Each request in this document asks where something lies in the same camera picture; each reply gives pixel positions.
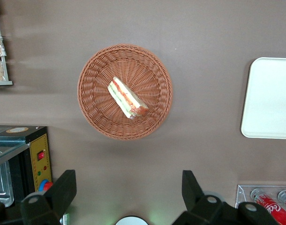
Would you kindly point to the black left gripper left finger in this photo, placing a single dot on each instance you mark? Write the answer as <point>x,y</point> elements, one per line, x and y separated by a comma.
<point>56,197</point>

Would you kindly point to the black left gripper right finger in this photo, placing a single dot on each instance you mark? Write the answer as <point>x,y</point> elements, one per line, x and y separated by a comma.
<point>199,206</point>

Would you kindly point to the triangle sandwich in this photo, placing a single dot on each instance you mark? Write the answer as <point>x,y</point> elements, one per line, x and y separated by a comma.
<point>124,96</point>

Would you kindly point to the cream rectangular tray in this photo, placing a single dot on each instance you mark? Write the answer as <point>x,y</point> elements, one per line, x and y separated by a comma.
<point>269,98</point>

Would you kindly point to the round brown wicker basket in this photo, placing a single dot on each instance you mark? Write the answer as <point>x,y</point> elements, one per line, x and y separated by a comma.
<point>98,70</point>

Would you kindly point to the black food warmer cabinet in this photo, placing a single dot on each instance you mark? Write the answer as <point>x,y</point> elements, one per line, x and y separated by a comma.
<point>41,168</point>

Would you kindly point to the clear acrylic bottle rack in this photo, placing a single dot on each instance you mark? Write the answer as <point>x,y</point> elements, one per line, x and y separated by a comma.
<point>242,191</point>

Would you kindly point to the steel pan in warmer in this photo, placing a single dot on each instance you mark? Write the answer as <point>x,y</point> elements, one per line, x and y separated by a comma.
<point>1,187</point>

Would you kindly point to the grey snack shelf rack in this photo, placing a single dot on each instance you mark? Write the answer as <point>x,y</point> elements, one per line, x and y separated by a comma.
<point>2,83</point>

